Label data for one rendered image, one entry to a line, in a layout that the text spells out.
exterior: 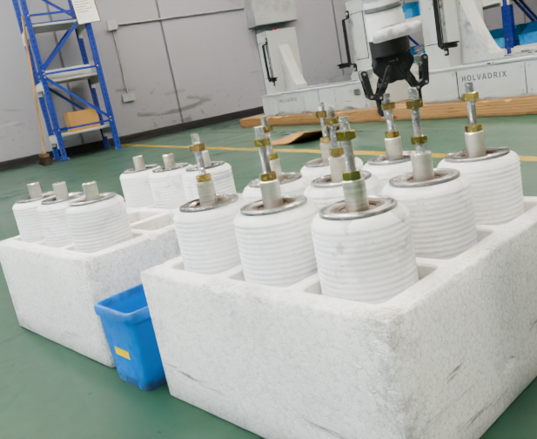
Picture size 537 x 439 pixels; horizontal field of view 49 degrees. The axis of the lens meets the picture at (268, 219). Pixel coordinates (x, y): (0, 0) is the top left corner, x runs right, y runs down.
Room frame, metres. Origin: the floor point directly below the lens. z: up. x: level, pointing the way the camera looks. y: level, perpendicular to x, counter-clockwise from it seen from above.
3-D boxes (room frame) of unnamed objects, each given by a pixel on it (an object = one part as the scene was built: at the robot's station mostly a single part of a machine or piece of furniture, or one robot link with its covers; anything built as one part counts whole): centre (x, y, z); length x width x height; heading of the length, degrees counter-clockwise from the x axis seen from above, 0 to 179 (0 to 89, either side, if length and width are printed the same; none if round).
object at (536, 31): (6.05, -3.10, 0.36); 0.50 x 0.38 x 0.21; 115
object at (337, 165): (0.72, -0.10, 0.26); 0.02 x 0.02 x 0.03
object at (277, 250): (0.65, -0.01, 0.16); 0.10 x 0.10 x 0.18
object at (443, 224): (0.63, -0.18, 0.16); 0.10 x 0.10 x 0.18
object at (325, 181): (0.72, -0.10, 0.25); 0.08 x 0.08 x 0.01
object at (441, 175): (0.63, -0.18, 0.25); 0.08 x 0.08 x 0.01
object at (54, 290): (1.14, 0.26, 0.09); 0.39 x 0.39 x 0.18; 41
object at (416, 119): (0.63, -0.18, 0.31); 0.01 x 0.01 x 0.08
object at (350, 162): (0.56, -0.09, 0.30); 0.01 x 0.01 x 0.08
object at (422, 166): (0.63, -0.18, 0.26); 0.02 x 0.02 x 0.03
